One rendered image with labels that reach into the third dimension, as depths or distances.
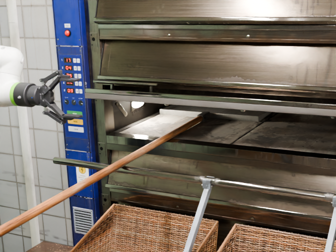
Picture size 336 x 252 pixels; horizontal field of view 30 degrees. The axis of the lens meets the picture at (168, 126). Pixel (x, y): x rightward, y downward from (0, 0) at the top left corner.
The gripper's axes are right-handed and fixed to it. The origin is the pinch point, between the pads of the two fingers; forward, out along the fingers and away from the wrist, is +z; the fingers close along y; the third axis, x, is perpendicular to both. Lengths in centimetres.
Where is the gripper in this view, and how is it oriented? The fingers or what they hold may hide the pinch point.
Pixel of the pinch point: (76, 98)
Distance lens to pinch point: 231.2
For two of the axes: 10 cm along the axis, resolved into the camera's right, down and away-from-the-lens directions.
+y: 0.4, 9.7, 2.4
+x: -4.7, 2.4, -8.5
